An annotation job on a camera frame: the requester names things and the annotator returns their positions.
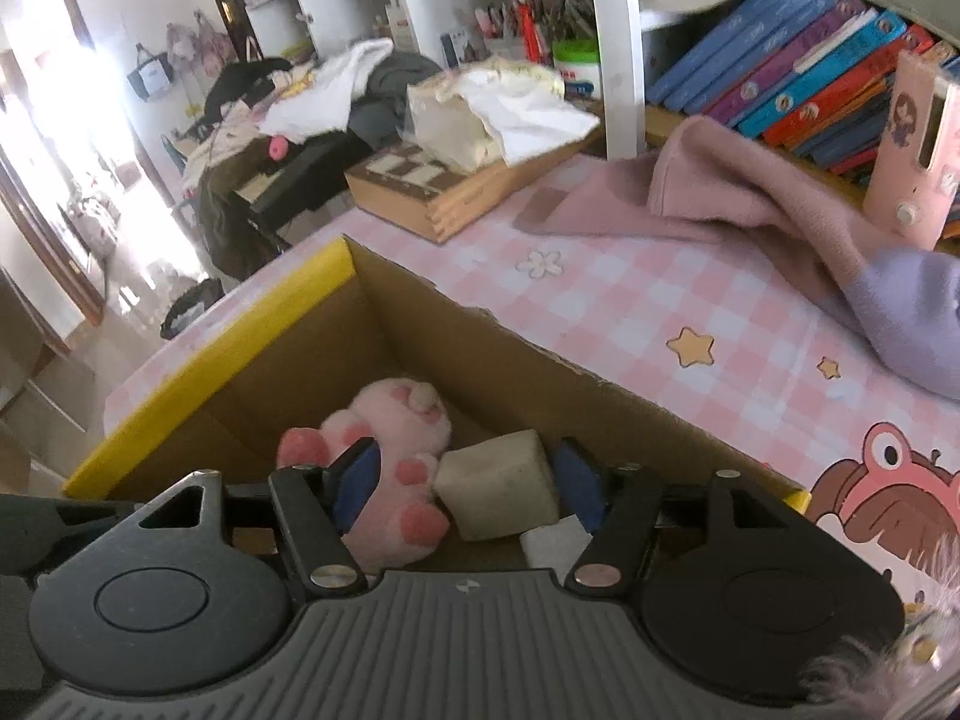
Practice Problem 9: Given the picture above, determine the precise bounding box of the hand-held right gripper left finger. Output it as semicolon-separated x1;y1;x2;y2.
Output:
112;437;381;592

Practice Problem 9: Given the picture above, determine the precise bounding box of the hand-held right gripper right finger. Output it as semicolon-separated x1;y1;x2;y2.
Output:
551;437;830;592

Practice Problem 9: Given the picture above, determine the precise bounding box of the white shelf frame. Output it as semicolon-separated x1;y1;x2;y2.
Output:
581;0;796;160

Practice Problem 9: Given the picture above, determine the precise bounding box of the black office chair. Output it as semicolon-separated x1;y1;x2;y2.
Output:
199;131;376;278

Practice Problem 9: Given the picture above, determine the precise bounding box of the black bag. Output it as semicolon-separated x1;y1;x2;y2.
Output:
160;277;226;340

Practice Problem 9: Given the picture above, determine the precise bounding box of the pink checkered tablecloth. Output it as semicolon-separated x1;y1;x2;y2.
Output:
101;154;960;616

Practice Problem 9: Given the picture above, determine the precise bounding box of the pink fleece cloth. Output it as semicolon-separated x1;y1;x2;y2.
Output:
514;114;923;301

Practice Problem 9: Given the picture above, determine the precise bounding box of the black jacket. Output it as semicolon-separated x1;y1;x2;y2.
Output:
204;58;295;122

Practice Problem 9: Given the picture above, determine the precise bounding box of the fluffy lilac sleeve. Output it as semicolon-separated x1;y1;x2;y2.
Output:
799;532;960;720

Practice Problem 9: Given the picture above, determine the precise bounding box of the row of colourful books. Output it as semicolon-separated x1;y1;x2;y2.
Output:
645;0;960;241

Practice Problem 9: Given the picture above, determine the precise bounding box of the pink plush toy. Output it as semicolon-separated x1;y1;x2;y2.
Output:
276;379;452;575

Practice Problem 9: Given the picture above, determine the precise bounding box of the wooden chess board box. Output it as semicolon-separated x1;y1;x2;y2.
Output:
343;120;605;245

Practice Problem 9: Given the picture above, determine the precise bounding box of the white desk hutch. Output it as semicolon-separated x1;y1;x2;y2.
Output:
246;0;455;65

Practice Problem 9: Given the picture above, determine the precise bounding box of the pink cartoon holder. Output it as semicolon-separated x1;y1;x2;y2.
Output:
862;51;960;252

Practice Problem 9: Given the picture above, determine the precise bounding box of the white cloth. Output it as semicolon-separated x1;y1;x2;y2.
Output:
259;37;396;145

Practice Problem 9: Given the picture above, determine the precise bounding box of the cardboard box with yellow edge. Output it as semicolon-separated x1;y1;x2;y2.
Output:
61;234;815;587

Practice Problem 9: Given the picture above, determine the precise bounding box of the grey cloth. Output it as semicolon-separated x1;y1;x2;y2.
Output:
349;51;443;151

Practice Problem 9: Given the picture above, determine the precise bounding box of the white tub with green lid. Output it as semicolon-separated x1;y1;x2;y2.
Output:
551;37;603;98

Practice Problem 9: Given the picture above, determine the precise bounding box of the bunch of pens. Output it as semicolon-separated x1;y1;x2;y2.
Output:
472;0;593;65

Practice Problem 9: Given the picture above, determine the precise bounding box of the dark tote bag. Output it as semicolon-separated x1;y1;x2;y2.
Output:
126;43;175;102

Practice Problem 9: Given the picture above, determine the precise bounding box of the brown door frame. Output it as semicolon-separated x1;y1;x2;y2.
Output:
0;0;106;357

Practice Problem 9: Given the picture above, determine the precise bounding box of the lilac fleece cloth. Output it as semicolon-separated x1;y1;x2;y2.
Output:
814;246;960;402

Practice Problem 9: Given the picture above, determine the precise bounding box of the beige sponge block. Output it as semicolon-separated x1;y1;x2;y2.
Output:
433;429;562;543

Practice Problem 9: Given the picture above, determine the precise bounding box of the white power adapter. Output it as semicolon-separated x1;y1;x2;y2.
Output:
519;514;593;569

